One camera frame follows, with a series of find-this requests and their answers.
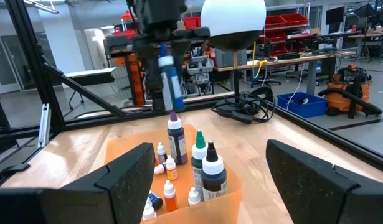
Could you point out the grey small parts bins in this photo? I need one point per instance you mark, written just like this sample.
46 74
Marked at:
200 67

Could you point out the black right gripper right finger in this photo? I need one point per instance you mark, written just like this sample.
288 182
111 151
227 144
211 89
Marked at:
303 186

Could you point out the black monitor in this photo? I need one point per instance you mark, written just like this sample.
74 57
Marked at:
334 14

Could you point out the small purple dropper bottle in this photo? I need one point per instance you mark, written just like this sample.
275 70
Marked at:
161 148

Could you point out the silver frame bracket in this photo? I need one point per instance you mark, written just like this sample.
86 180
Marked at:
44 124

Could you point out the long wooden workbench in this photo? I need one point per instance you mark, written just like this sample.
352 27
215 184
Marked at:
287 60

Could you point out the large black food coloring bottle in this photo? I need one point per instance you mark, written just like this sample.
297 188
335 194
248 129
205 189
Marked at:
213 180

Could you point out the small orange bottle yellow label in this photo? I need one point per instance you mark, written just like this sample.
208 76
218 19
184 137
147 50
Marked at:
171 172

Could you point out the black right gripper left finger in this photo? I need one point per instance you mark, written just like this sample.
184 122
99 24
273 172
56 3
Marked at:
129 186

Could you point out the red plastic storage bin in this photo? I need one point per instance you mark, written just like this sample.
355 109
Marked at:
192 22
275 21
294 18

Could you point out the small white-capped dropper bottle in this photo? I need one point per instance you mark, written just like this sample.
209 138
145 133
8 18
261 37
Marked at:
193 196
148 213

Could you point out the blue plastic storage bin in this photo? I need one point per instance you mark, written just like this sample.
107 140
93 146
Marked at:
303 107

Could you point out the orange black shop vacuum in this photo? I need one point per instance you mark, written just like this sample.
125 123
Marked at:
343 93

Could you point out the orange translucent plastic bin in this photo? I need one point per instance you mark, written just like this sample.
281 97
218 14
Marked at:
210 214

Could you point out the white globe table lamp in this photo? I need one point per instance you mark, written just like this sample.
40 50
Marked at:
233 18

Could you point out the white folding table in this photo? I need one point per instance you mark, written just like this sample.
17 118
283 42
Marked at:
85 73

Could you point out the large green food coloring bottle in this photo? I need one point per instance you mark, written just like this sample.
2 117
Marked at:
199 152

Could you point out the orange tool cart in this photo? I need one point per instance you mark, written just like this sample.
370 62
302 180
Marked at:
135 81

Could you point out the large purple food coloring bottle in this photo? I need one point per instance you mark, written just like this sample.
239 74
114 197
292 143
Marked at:
177 146

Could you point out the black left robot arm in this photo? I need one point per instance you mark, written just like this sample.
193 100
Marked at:
160 9

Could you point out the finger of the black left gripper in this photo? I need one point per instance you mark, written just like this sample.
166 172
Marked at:
182 59
154 77

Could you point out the small blue dropper bottle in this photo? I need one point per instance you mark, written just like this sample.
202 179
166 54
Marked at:
155 200

